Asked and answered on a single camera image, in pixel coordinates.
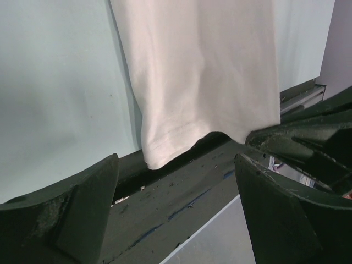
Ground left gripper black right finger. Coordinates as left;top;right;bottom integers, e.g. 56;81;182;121
235;154;351;263

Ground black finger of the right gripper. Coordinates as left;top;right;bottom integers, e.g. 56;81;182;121
245;110;351;194
281;86;352;124

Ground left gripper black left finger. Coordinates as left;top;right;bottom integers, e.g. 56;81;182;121
1;153;119;263

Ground white t-shirt with robot print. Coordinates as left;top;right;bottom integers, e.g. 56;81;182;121
111;1;280;170

